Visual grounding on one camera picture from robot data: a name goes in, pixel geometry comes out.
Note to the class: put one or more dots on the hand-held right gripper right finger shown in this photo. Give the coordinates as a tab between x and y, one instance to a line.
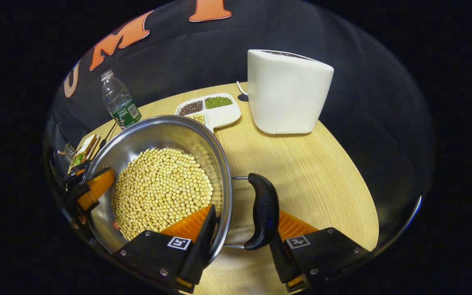
326	250

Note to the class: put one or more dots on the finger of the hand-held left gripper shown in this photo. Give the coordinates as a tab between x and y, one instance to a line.
96	186

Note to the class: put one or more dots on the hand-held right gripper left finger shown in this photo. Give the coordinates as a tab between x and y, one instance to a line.
197	254

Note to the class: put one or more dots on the stainless steel pot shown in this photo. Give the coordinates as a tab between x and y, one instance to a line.
158	133

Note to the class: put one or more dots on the pile of soybeans in pot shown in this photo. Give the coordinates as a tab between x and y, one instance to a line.
162	192

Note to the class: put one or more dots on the sandwich with lettuce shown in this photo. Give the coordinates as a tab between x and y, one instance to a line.
85	150

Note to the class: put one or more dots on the clear plastic water bottle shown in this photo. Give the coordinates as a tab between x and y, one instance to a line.
120	104

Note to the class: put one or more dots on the small pile of soybeans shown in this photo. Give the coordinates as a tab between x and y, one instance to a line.
198	119

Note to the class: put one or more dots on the pile of dark red beans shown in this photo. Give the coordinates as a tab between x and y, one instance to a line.
191	107

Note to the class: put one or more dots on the white divided dish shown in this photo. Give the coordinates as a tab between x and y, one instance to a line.
225	116

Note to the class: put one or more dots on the pile of green mung beans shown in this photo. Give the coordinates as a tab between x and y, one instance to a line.
218	102

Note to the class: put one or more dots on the white toaster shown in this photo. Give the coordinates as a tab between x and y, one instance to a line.
285	94

